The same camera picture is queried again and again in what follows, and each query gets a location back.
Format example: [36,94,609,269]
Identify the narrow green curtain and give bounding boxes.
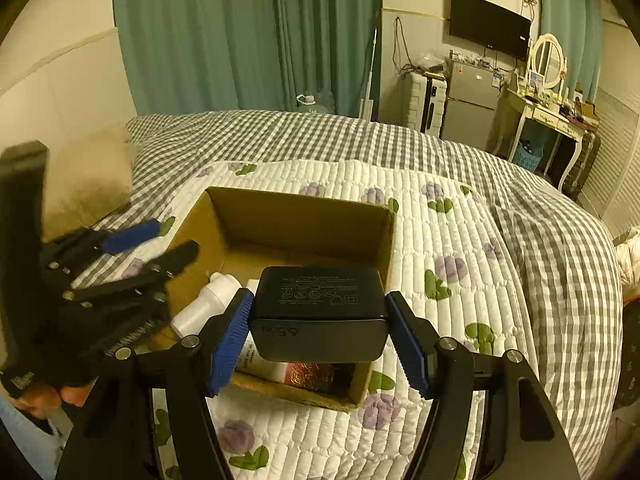
[537,0,603,106]

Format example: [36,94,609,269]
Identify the black wall television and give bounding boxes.
[450,0,532,61]

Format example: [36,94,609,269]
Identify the blue basket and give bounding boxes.
[515,140,543,171]

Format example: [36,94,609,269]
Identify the wall cables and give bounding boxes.
[392,16,417,78]

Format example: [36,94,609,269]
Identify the white mop pole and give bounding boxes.
[359,25,378,121]

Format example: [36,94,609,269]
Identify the white plastic bottle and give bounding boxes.
[170,272,243,338]

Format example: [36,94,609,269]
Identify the white dressing table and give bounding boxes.
[492,85,601,193]

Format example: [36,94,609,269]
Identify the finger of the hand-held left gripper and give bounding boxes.
[40,219,162,272]
[62,240,201,303]

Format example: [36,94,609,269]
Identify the white louvred wardrobe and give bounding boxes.
[580,17,640,226]

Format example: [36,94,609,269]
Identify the white floral quilt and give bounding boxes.
[75,160,543,480]

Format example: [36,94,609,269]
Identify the tan pillow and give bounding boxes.
[42,125,136,241]

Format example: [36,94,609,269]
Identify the clear water jug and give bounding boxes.
[296,91,333,113]

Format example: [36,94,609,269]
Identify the white oval vanity mirror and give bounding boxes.
[529,33,568,92]

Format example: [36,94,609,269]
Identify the red patterned small box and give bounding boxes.
[282,362,336,393]

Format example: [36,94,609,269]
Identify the white padded jacket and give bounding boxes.
[614,227,640,301]

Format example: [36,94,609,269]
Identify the dark printed garment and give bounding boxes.
[617,297,640,411]

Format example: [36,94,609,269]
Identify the silver small fridge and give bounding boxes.
[440,57,503,153]

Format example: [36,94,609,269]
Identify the dark suitcase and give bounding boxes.
[565,130,601,201]

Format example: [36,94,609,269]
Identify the person's left hand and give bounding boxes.
[7,382,93,418]

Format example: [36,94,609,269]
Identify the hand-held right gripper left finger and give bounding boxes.
[55,287,256,480]

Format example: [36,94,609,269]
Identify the person's left forearm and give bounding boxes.
[0,397,68,480]

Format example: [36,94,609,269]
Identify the black power adapter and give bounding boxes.
[248,266,388,362]

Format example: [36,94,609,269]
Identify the white ribbed suitcase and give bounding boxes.
[406,72,448,136]

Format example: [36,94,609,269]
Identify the cardboard box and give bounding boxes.
[150,186,396,413]

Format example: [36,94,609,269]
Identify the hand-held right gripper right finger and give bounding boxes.
[385,290,581,480]

